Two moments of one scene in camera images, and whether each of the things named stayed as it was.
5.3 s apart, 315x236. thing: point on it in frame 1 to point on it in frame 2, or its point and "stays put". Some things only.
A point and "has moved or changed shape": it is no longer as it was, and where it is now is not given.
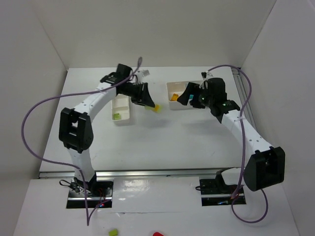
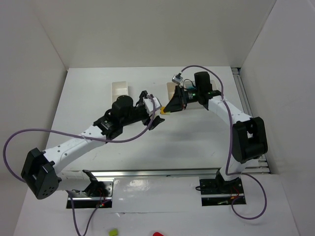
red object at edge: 157,234 stays put
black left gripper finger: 147,99 to 157,120
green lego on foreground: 113,232 stays put
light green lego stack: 157,108 has moved or changed shape
